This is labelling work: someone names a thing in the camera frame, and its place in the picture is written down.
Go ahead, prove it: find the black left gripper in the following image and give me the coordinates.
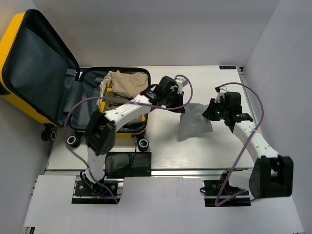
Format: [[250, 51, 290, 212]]
[[163, 89, 184, 113]]

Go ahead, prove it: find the camouflage yellow green garment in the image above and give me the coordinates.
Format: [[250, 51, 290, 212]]
[[97, 81, 147, 129]]

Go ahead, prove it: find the beige garment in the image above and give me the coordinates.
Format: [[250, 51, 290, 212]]
[[112, 70, 149, 98]]

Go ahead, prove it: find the grey cloth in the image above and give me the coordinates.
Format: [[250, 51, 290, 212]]
[[178, 102, 213, 141]]

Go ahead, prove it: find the white green patterned garment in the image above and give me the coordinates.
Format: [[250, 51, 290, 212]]
[[99, 71, 116, 97]]

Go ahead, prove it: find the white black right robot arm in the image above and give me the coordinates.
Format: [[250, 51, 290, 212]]
[[203, 91, 293, 198]]

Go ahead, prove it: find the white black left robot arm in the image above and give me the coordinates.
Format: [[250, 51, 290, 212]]
[[82, 75, 190, 195]]

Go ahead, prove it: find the black wrapped box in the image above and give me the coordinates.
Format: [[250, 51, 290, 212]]
[[104, 152, 152, 178]]

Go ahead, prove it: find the white foreground board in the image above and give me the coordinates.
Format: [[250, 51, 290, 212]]
[[24, 175, 303, 234]]

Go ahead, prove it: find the yellow hard-shell suitcase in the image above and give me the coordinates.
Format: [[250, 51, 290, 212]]
[[0, 9, 151, 148]]

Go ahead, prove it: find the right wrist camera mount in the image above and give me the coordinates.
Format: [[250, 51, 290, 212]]
[[214, 86, 229, 103]]

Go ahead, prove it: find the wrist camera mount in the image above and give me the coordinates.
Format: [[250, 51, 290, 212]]
[[214, 86, 229, 103], [174, 75, 189, 94]]

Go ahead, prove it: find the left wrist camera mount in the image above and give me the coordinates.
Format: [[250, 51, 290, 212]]
[[174, 75, 189, 94]]

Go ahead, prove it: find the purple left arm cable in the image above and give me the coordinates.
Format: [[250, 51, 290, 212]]
[[63, 75, 194, 204]]

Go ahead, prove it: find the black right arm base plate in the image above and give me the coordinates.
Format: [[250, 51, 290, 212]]
[[199, 180, 251, 207]]

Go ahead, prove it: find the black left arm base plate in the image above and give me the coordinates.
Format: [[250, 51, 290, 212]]
[[71, 176, 123, 205]]

